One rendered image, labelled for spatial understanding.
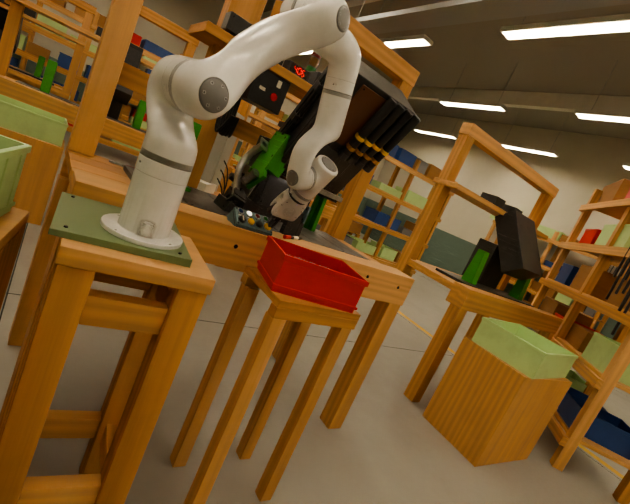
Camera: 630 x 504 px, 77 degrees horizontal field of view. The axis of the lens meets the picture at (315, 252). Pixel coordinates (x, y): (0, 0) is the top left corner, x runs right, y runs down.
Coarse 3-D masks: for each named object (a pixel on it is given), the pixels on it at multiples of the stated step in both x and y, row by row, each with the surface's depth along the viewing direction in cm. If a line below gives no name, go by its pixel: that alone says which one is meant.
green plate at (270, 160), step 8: (280, 136) 162; (288, 136) 158; (272, 144) 164; (280, 144) 159; (264, 152) 165; (272, 152) 161; (280, 152) 161; (256, 160) 167; (264, 160) 162; (272, 160) 159; (280, 160) 162; (256, 168) 163; (272, 168) 161; (280, 168) 163
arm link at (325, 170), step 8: (320, 160) 122; (328, 160) 125; (312, 168) 123; (320, 168) 122; (328, 168) 122; (336, 168) 126; (320, 176) 123; (328, 176) 123; (320, 184) 125; (304, 192) 128; (312, 192) 127
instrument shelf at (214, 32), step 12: (192, 24) 168; (204, 24) 153; (192, 36) 172; (204, 36) 162; (216, 36) 155; (228, 36) 157; (276, 72) 172; (288, 72) 175; (300, 84) 180; (300, 96) 200
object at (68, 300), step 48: (48, 288) 80; (144, 288) 113; (48, 336) 81; (144, 336) 116; (48, 384) 85; (144, 384) 95; (0, 432) 107; (48, 432) 115; (96, 432) 122; (144, 432) 100; (0, 480) 87; (48, 480) 97; (96, 480) 102
